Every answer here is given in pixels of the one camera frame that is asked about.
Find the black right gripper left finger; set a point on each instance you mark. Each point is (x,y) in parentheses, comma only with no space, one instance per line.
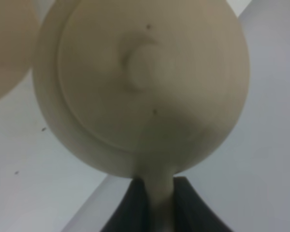
(132,214)

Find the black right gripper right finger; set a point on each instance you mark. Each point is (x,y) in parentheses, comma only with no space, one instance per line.
(191,214)

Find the tan clay teapot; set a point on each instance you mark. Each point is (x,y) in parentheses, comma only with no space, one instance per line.
(142,89)

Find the tan teapot saucer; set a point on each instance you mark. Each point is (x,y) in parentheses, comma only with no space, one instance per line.
(20,21)

